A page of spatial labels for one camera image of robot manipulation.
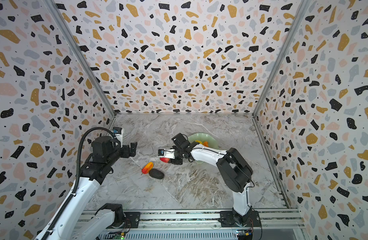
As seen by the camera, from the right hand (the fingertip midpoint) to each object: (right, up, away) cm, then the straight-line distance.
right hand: (167, 154), depth 89 cm
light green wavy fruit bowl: (+23, +9, +14) cm, 28 cm away
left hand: (-18, +10, -13) cm, 25 cm away
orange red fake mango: (-12, -9, +1) cm, 15 cm away
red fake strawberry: (-1, -3, -3) cm, 4 cm away
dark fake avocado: (-5, -11, -3) cm, 13 cm away
